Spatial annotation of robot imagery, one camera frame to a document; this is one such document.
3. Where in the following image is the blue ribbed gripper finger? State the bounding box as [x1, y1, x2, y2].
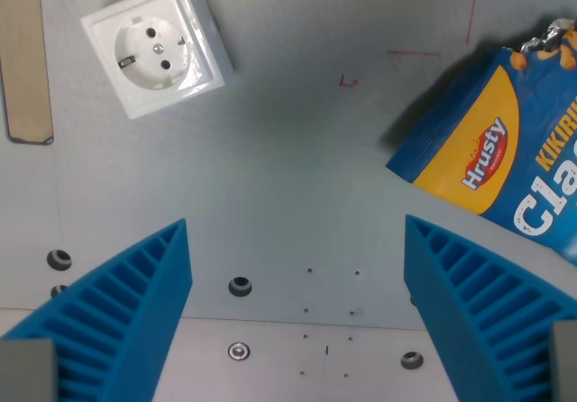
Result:
[0, 217, 195, 402]
[403, 214, 577, 402]

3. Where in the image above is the shiny silver screw head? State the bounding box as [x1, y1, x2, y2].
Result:
[227, 342, 252, 361]

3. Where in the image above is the blue Hrusty peanut snack bag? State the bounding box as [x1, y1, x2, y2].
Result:
[385, 16, 577, 266]

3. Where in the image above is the beige wooden strip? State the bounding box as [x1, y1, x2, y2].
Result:
[0, 0, 55, 146]

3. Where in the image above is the white wall power socket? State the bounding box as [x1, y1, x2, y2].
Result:
[80, 0, 236, 121]

